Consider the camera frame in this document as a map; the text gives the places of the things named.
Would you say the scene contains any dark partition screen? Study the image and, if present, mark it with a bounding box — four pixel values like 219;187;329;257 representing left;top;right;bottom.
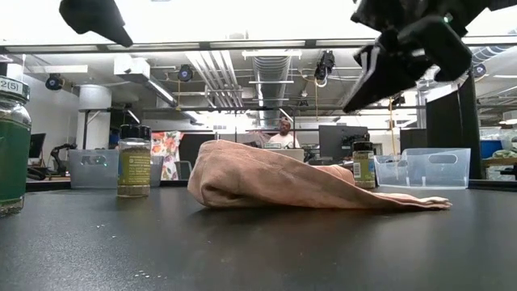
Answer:
179;133;215;167

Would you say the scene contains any white round column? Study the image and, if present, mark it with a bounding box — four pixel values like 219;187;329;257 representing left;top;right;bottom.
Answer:
77;84;113;151

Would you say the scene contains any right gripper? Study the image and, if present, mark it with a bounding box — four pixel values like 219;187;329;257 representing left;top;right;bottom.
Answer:
343;15;473;114

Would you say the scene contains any smoky grey plastic bin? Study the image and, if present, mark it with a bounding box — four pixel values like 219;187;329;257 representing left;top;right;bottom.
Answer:
67;149;165;190

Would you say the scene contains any black table mat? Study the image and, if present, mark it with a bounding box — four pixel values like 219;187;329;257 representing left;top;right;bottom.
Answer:
0;186;517;291

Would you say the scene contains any wooden side table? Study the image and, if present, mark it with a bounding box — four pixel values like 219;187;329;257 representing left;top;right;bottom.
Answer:
481;156;517;181

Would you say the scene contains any pink towel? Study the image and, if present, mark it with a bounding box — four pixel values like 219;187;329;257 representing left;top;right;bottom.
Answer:
187;139;454;211

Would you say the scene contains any small black monitor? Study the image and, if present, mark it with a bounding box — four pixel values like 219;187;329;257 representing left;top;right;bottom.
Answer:
27;132;48;160

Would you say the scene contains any long overhead beam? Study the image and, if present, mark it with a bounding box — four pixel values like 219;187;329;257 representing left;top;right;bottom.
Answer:
0;39;517;54

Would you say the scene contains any floral patterned cloth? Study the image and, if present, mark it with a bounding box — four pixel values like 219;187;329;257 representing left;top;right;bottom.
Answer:
150;130;186;182

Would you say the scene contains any round ceiling camera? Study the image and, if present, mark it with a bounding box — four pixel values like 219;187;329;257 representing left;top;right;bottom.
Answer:
470;62;488;79
177;63;195;83
44;73;65;91

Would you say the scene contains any black hanging ceiling device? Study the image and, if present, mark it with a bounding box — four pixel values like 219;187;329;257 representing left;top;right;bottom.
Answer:
313;49;337;88

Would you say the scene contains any grey office chair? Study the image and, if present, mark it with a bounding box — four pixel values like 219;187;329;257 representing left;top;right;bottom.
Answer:
174;160;193;181

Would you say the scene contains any black partition panel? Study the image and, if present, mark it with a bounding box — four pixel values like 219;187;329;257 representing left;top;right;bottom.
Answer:
426;68;483;180

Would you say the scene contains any yellow label black lid jar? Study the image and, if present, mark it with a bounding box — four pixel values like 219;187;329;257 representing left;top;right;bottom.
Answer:
117;124;153;198
352;141;376;190

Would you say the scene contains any silver ventilation duct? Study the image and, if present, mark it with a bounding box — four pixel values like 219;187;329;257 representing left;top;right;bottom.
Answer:
251;53;293;129
470;27;517;74

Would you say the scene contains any clear plastic bin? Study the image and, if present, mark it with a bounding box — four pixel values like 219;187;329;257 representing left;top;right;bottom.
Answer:
264;148;305;163
373;147;472;191

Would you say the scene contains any person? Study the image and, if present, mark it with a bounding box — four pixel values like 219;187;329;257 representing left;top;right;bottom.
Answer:
267;119;302;150

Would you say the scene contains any blue storage container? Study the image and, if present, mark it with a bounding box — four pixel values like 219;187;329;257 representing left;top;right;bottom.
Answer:
479;138;505;160

